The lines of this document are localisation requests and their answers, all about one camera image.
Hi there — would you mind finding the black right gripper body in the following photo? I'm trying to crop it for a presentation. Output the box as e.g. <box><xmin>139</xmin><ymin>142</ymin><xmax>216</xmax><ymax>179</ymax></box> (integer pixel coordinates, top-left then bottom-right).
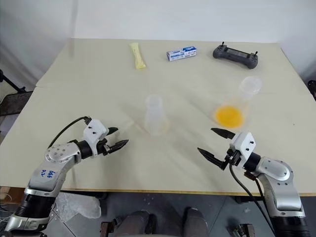
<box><xmin>222</xmin><ymin>148</ymin><xmax>244</xmax><ymax>171</ymax></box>

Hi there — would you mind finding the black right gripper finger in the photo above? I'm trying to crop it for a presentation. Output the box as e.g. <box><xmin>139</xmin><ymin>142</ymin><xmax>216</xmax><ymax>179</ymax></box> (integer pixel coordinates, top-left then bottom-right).
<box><xmin>210</xmin><ymin>127</ymin><xmax>236</xmax><ymax>140</ymax></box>
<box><xmin>197</xmin><ymin>147</ymin><xmax>226</xmax><ymax>171</ymax></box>

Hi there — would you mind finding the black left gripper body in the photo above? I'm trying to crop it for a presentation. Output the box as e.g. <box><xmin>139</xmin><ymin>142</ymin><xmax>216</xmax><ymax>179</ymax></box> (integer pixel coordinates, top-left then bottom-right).
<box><xmin>97</xmin><ymin>138</ymin><xmax>111</xmax><ymax>157</ymax></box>

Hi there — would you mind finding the clear flask with orange liquid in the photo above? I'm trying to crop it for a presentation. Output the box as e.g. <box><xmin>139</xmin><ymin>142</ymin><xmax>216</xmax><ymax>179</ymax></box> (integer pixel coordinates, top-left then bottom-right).
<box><xmin>212</xmin><ymin>76</ymin><xmax>263</xmax><ymax>129</ymax></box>

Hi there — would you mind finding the crumpled clear plastic bag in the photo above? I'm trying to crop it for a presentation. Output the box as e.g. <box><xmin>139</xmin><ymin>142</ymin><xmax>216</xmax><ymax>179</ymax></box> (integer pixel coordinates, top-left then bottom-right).
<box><xmin>54</xmin><ymin>192</ymin><xmax>102</xmax><ymax>220</ymax></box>

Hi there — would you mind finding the dark rounded shape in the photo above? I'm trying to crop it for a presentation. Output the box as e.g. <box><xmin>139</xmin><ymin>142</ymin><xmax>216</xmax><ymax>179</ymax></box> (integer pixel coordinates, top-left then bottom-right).
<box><xmin>122</xmin><ymin>209</ymin><xmax>157</xmax><ymax>237</ymax></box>
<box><xmin>184</xmin><ymin>207</ymin><xmax>208</xmax><ymax>237</ymax></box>

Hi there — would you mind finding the yellow snack pouch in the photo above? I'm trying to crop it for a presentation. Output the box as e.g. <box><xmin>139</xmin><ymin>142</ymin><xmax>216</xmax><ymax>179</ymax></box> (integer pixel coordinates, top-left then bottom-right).
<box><xmin>128</xmin><ymin>42</ymin><xmax>148</xmax><ymax>71</ymax></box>

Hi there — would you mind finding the dark grey handheld controller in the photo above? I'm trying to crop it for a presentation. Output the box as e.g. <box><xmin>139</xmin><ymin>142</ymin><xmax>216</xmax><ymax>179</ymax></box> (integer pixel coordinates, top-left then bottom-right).
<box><xmin>212</xmin><ymin>41</ymin><xmax>260</xmax><ymax>70</ymax></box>

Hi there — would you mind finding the blue and white carton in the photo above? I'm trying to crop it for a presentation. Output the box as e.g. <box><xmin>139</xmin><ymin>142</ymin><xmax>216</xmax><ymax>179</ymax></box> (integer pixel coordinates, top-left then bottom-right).
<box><xmin>166</xmin><ymin>45</ymin><xmax>199</xmax><ymax>63</ymax></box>

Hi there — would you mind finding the black metal stand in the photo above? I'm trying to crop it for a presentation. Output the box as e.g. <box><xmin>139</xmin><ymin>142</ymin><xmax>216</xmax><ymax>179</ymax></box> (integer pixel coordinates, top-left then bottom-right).
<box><xmin>0</xmin><ymin>70</ymin><xmax>34</xmax><ymax>118</ymax></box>

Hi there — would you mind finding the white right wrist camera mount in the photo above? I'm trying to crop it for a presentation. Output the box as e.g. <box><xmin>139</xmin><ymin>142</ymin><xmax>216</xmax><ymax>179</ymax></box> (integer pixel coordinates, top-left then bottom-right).
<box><xmin>229</xmin><ymin>131</ymin><xmax>255</xmax><ymax>165</ymax></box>

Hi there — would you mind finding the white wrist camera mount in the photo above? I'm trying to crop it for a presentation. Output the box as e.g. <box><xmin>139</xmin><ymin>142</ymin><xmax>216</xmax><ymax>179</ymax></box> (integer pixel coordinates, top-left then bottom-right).
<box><xmin>83</xmin><ymin>119</ymin><xmax>110</xmax><ymax>158</ymax></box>
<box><xmin>229</xmin><ymin>131</ymin><xmax>255</xmax><ymax>165</ymax></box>

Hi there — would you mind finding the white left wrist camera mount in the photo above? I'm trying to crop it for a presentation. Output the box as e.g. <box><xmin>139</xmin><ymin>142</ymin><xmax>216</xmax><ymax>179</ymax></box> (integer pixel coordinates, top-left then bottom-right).
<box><xmin>83</xmin><ymin>119</ymin><xmax>110</xmax><ymax>158</ymax></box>

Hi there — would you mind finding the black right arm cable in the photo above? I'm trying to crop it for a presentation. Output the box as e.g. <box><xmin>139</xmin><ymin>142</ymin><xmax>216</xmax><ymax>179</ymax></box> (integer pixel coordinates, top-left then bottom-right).
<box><xmin>229</xmin><ymin>161</ymin><xmax>277</xmax><ymax>237</ymax></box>

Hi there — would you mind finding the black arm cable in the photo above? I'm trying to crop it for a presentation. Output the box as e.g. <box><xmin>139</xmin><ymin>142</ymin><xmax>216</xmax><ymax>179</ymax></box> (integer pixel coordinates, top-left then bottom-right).
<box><xmin>47</xmin><ymin>116</ymin><xmax>91</xmax><ymax>149</ymax></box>
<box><xmin>229</xmin><ymin>161</ymin><xmax>277</xmax><ymax>237</ymax></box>

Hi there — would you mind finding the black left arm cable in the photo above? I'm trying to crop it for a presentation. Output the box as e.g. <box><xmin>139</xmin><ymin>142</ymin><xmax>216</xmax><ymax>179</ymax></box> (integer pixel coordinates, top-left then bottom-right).
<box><xmin>47</xmin><ymin>116</ymin><xmax>91</xmax><ymax>149</ymax></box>

